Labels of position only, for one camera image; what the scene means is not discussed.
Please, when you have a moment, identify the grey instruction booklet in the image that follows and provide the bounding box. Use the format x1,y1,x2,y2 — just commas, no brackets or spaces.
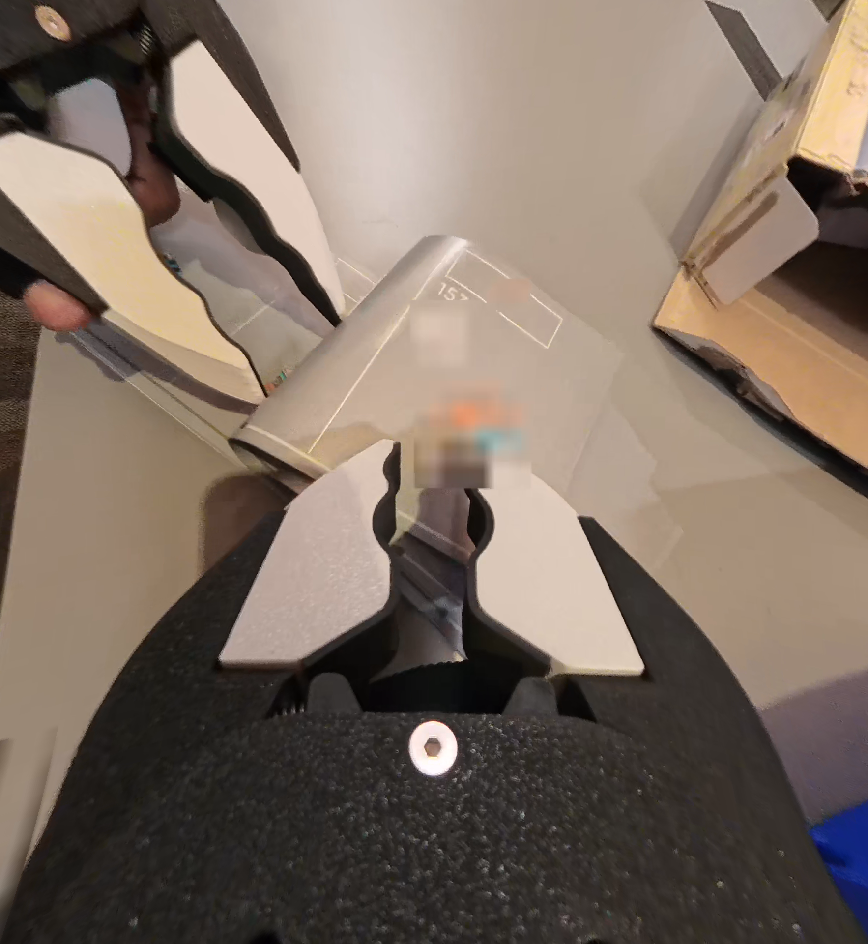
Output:
58,235,625,661

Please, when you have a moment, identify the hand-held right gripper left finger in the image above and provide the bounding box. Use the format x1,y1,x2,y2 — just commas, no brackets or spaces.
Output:
219,439,400,671

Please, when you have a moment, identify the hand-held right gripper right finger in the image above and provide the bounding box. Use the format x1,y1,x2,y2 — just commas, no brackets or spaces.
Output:
465,483,646,677

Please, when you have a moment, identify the person's left hand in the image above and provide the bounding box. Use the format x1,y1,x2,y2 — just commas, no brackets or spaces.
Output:
0,225,94,333

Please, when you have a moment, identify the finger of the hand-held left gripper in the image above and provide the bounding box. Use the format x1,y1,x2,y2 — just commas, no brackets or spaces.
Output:
154,39,348,327
0,133,268,405

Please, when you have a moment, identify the torn cardboard box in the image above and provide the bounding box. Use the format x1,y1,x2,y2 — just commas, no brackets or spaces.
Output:
651,0,868,494

